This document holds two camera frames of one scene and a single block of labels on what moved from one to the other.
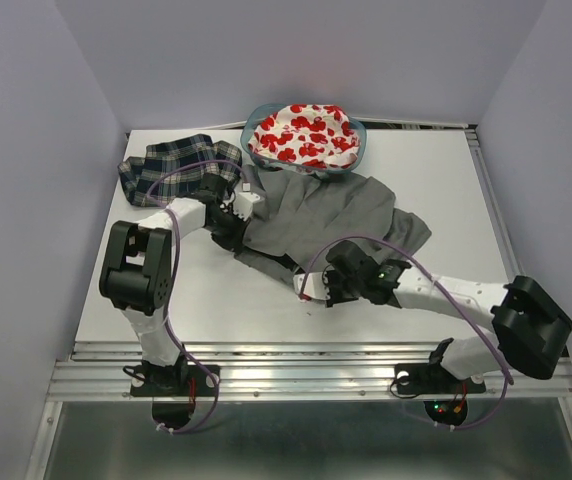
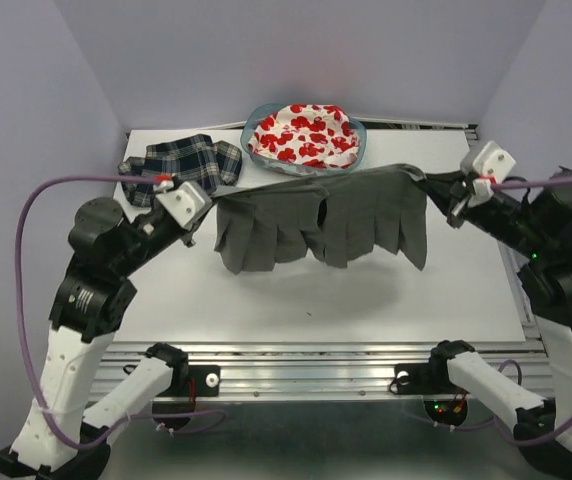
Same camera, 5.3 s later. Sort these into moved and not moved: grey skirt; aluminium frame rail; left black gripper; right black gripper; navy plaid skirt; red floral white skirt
Moved: grey skirt; right black gripper; left black gripper
Not moved: navy plaid skirt; red floral white skirt; aluminium frame rail
